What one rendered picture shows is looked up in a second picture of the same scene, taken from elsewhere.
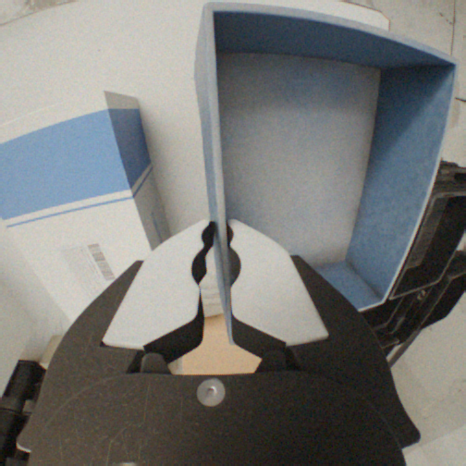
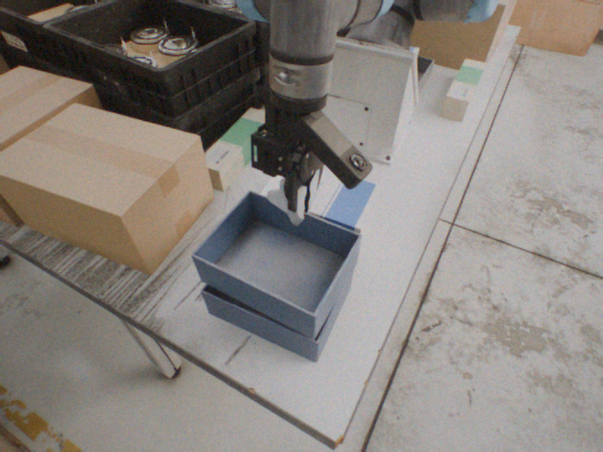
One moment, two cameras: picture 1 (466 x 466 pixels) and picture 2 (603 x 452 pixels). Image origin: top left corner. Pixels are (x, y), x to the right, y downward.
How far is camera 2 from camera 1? 51 cm
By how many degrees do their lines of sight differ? 43
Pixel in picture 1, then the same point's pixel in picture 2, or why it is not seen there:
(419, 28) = not seen: outside the picture
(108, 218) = (319, 204)
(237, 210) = (287, 242)
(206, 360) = (197, 180)
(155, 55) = (369, 278)
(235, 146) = (314, 255)
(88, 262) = not seen: hidden behind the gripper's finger
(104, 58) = (381, 259)
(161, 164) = not seen: hidden behind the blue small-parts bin
